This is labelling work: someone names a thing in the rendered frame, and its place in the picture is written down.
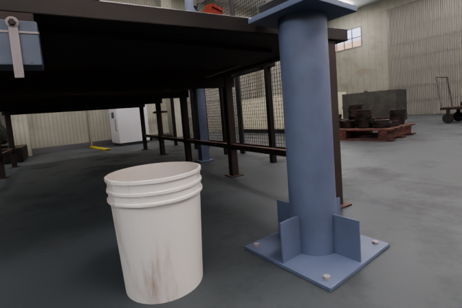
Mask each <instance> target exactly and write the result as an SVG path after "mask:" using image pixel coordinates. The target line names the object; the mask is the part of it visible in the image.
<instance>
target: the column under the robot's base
mask: <svg viewBox="0 0 462 308"><path fill-rule="evenodd" d="M357 11H358V10H357V6H356V5H353V4H350V3H346V2H343V1H340V0H289V1H286V2H284V3H282V4H280V5H277V6H275V7H273V8H271V9H269V10H266V11H264V12H262V13H260V14H258V15H256V16H253V17H251V18H249V19H248V24H250V25H258V26H263V27H267V28H275V29H278V41H279V52H280V72H281V84H282V95H283V115H284V126H285V147H286V158H287V179H288V190H289V202H286V201H281V200H278V199H277V200H276V201H277V212H278V231H277V232H274V233H272V234H270V235H268V236H265V237H263V238H262V239H259V240H258V241H255V242H253V243H251V244H249V245H246V246H245V249H246V250H247V251H249V252H251V253H253V254H255V255H257V256H259V257H261V258H263V259H265V260H267V261H269V262H271V263H273V264H275V265H277V266H279V267H281V268H283V269H285V270H287V271H289V272H291V273H293V274H295V275H297V276H299V277H301V278H303V279H305V280H307V281H309V282H311V283H313V284H315V285H317V286H319V287H321V288H323V289H325V290H327V291H329V292H332V291H333V290H334V289H336V288H337V287H338V286H340V285H341V284H342V283H343V282H344V281H346V280H347V279H348V278H350V277H351V276H352V275H354V274H355V273H356V272H357V271H359V270H360V269H362V268H363V267H364V266H365V265H366V264H367V263H369V262H370V261H372V260H373V259H374V258H375V257H376V256H378V255H379V254H381V253H382V252H383V251H384V250H385V249H387V248H388V247H389V246H390V243H386V242H383V241H379V240H377V239H372V238H370V237H367V236H363V235H360V221H359V220H356V219H351V218H348V217H343V216H341V213H340V198H339V197H337V198H336V179H335V166H334V152H333V125H332V112H331V85H330V71H329V45H328V31H327V21H330V20H333V19H336V18H339V17H343V16H345V15H348V14H351V13H354V12H357Z"/></svg>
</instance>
